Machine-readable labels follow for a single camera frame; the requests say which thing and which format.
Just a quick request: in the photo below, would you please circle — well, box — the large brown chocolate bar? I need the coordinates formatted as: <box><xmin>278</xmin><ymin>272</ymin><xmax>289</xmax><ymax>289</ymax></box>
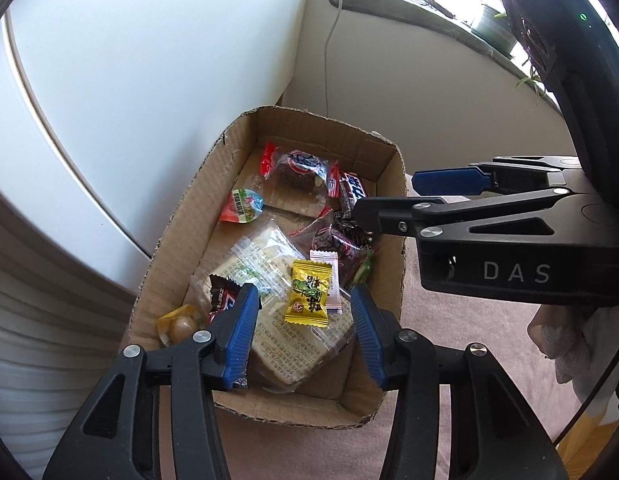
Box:
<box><xmin>337</xmin><ymin>171</ymin><xmax>370</xmax><ymax>216</ymax></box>

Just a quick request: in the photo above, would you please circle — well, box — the clear yellow egg packet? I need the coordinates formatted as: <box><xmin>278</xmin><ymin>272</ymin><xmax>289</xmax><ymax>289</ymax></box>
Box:
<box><xmin>157</xmin><ymin>304</ymin><xmax>213</xmax><ymax>348</ymax></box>

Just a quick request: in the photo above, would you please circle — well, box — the orange blue egg packet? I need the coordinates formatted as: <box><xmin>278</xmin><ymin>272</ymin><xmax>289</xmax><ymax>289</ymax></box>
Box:
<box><xmin>218</xmin><ymin>187</ymin><xmax>266</xmax><ymax>224</ymax></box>

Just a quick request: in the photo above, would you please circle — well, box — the yellow candy packet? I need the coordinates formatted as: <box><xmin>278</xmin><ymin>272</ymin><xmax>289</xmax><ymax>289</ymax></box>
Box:
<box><xmin>284</xmin><ymin>260</ymin><xmax>334</xmax><ymax>327</ymax></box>

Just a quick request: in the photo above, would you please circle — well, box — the grey white cloth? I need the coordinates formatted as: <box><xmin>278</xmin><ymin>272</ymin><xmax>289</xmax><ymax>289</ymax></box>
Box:
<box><xmin>527</xmin><ymin>304</ymin><xmax>616</xmax><ymax>386</ymax></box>

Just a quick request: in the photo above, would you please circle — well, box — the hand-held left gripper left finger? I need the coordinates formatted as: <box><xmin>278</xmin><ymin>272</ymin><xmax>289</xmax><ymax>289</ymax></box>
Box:
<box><xmin>42</xmin><ymin>282</ymin><xmax>263</xmax><ymax>480</ymax></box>

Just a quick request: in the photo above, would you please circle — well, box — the pink candy packet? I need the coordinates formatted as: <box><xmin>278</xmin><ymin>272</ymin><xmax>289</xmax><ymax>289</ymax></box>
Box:
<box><xmin>309</xmin><ymin>250</ymin><xmax>343</xmax><ymax>315</ymax></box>

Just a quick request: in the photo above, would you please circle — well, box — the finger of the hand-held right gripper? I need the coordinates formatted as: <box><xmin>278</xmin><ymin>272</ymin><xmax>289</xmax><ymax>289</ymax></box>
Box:
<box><xmin>353</xmin><ymin>187</ymin><xmax>603</xmax><ymax>251</ymax></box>
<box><xmin>412</xmin><ymin>156</ymin><xmax>583</xmax><ymax>197</ymax></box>

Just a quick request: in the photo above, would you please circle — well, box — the small brown chocolate bar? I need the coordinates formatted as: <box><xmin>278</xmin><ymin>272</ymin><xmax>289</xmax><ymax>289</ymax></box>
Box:
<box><xmin>208</xmin><ymin>274</ymin><xmax>263</xmax><ymax>328</ymax></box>

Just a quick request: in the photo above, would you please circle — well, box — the thin white cable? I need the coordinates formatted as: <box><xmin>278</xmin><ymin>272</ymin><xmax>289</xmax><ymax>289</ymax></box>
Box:
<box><xmin>325</xmin><ymin>0</ymin><xmax>344</xmax><ymax>117</ymax></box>

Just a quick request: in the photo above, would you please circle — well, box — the green yellow egg packet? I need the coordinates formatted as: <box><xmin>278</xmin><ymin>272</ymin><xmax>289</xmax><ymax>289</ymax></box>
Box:
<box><xmin>349</xmin><ymin>250</ymin><xmax>377</xmax><ymax>288</ymax></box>

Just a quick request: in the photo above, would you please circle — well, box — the large clear cracker packet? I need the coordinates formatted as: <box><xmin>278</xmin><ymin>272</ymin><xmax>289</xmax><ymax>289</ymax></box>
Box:
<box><xmin>192</xmin><ymin>255</ymin><xmax>355</xmax><ymax>395</ymax></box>

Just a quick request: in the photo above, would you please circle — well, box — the brown cardboard box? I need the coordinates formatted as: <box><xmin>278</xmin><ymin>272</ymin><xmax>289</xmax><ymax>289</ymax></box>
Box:
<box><xmin>120</xmin><ymin>105</ymin><xmax>409</xmax><ymax>431</ymax></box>

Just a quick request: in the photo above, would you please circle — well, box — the pink blanket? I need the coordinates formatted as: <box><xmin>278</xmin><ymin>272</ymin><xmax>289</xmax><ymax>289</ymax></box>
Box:
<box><xmin>157</xmin><ymin>180</ymin><xmax>585</xmax><ymax>480</ymax></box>

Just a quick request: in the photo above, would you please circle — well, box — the small clear cracker packet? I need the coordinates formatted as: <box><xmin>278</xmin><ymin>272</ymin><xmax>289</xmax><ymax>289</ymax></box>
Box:
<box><xmin>217</xmin><ymin>220</ymin><xmax>310</xmax><ymax>297</ymax></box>

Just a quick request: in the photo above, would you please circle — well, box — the black cable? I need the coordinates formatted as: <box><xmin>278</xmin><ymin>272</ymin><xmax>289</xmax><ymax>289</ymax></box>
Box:
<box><xmin>553</xmin><ymin>305</ymin><xmax>619</xmax><ymax>447</ymax></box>

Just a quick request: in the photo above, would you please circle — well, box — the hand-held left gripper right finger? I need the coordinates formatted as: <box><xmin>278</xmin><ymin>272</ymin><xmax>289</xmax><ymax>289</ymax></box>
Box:
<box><xmin>350</xmin><ymin>284</ymin><xmax>565</xmax><ymax>480</ymax></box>

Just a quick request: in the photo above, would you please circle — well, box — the potted plant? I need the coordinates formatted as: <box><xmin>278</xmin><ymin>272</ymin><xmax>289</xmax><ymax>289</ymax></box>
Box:
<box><xmin>469</xmin><ymin>0</ymin><xmax>549</xmax><ymax>107</ymax></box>

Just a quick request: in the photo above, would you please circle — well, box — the white ribbed cover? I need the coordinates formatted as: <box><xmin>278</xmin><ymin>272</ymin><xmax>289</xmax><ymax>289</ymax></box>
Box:
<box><xmin>0</xmin><ymin>175</ymin><xmax>143</xmax><ymax>480</ymax></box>

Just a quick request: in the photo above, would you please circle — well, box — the white board panel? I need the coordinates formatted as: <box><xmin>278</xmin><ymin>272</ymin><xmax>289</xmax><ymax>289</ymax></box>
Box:
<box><xmin>2</xmin><ymin>0</ymin><xmax>317</xmax><ymax>306</ymax></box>

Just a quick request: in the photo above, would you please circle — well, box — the red clear date packet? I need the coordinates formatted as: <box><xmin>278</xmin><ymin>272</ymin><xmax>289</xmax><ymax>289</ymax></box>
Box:
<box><xmin>290</xmin><ymin>210</ymin><xmax>375</xmax><ymax>271</ymax></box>
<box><xmin>260</xmin><ymin>141</ymin><xmax>340</xmax><ymax>196</ymax></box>

